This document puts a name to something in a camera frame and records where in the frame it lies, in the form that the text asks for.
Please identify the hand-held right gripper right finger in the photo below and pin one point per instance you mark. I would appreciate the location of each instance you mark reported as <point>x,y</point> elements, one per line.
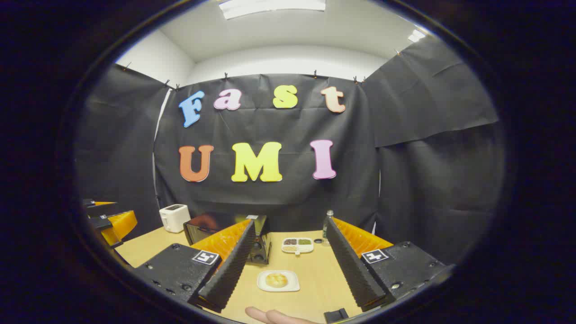
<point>353,270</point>

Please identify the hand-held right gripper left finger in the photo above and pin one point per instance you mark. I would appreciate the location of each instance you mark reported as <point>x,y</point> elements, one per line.
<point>225,276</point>

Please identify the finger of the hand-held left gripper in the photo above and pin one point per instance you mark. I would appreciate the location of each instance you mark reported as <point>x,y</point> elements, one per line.
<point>121,224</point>
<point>101,209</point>

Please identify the round bread bun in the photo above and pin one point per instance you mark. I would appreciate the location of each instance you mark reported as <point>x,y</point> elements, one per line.
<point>276,280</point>

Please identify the black electric oven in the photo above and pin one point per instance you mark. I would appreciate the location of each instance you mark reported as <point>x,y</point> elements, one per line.
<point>202,229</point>

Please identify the clear plastic water bottle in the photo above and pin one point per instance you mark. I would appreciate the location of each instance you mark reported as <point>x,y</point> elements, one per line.
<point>327,225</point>

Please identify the white toaster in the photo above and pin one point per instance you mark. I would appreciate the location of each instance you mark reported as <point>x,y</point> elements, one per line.
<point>174,218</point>

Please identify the white divided condiment dish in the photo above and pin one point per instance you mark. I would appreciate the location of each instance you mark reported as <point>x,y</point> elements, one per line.
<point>297,245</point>

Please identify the white square plate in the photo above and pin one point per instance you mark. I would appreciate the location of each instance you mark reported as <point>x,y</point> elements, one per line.
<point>292,286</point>

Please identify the small ceiling light panel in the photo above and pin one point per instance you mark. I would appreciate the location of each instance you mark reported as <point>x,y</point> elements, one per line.
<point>416,36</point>

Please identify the large ceiling light panel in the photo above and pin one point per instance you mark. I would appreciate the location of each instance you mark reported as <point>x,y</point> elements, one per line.
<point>270,6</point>

